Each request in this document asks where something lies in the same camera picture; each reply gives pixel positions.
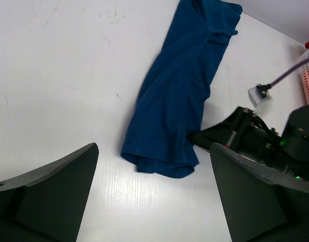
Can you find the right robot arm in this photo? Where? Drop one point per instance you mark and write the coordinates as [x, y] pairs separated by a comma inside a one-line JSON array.
[[294, 144]]

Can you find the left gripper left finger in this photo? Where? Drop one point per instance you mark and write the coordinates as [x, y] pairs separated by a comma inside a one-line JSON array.
[[48, 203]]

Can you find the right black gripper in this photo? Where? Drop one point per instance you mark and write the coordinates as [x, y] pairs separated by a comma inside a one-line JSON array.
[[243, 134]]

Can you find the blue mickey t shirt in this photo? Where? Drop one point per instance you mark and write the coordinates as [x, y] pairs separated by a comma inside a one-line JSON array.
[[171, 99]]

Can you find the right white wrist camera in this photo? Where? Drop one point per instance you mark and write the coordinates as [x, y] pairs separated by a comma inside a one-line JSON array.
[[260, 98]]

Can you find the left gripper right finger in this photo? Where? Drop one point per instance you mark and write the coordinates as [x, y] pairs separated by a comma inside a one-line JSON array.
[[260, 203]]

